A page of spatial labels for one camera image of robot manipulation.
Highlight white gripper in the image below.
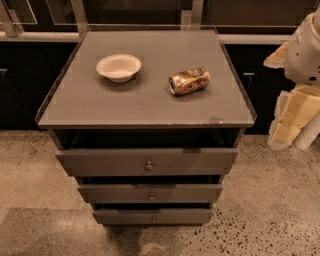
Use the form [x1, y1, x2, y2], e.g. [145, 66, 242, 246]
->
[263, 42, 320, 150]

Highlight grey bottom drawer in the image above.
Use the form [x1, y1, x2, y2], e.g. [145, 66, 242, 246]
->
[93, 208, 212, 225]

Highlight grey drawer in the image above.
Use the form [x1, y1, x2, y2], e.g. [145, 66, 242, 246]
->
[78, 184, 222, 203]
[93, 208, 212, 225]
[56, 148, 238, 177]

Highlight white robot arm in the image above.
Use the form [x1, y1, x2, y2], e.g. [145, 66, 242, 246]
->
[263, 9, 320, 150]

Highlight grey drawer cabinet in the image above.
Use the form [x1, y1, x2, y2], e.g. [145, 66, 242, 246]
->
[36, 30, 256, 212]

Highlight grey middle drawer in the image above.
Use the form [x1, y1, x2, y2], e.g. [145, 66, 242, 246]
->
[78, 184, 222, 203]

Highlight grey top drawer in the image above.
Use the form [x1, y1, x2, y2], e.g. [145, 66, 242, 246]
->
[56, 148, 238, 177]

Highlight crushed gold soda can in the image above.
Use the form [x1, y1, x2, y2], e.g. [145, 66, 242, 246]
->
[169, 67, 211, 96]

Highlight white paper bowl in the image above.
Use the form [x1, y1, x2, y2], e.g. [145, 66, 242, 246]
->
[96, 54, 142, 83]

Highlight black background cabinets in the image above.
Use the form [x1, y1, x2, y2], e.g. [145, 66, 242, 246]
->
[0, 42, 295, 134]

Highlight white cylindrical post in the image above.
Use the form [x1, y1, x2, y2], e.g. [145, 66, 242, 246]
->
[294, 112, 320, 150]

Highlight metal window frame rail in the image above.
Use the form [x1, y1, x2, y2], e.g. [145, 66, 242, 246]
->
[0, 0, 320, 46]

